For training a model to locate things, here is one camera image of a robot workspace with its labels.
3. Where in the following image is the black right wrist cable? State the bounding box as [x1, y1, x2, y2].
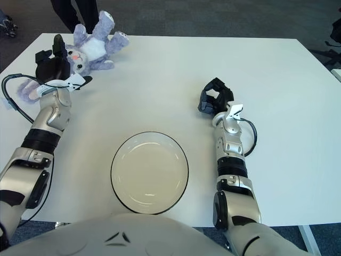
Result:
[237, 118, 258, 157]

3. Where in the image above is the person in black trousers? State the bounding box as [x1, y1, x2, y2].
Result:
[50, 0, 101, 34]

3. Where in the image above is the patterned sneaker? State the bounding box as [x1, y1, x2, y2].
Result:
[0, 14, 19, 37]

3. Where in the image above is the silver robot torso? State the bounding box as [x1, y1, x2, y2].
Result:
[0, 213, 232, 256]

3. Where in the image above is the white table leg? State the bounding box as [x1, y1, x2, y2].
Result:
[298, 225, 323, 256]

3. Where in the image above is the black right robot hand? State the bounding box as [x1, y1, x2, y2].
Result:
[197, 77, 236, 114]

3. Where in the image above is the white plate with black rim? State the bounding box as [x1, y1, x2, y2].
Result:
[110, 131, 190, 215]

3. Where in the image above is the black office chair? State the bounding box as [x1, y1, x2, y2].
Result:
[308, 20, 341, 66]

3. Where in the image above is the purple plush bunny doll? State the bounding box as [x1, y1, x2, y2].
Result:
[16, 10, 130, 101]

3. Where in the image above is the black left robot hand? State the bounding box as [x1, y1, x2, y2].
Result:
[35, 34, 93, 91]

